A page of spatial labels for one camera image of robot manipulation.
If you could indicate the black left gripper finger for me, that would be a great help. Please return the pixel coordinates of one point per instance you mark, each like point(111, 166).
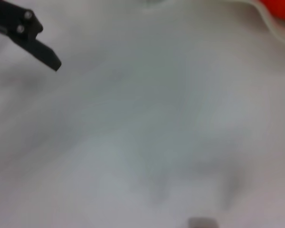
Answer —
point(21, 31)

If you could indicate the translucent green wavy fruit plate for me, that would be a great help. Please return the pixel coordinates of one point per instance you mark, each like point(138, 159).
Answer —
point(272, 25)

